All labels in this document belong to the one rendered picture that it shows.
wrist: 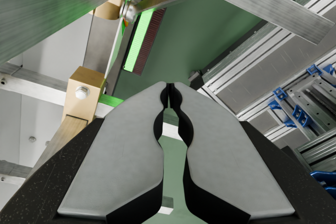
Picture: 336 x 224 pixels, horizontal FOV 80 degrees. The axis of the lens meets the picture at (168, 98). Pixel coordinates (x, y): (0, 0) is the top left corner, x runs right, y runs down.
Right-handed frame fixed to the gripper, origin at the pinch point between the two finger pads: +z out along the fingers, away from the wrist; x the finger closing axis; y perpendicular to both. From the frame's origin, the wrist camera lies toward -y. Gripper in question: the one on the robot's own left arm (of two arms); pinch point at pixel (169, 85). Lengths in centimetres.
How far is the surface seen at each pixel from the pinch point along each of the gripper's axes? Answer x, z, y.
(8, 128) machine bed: -42, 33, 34
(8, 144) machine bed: -44, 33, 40
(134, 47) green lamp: -5.9, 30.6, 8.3
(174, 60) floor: 8, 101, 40
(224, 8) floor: 32, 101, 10
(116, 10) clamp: -5.8, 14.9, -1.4
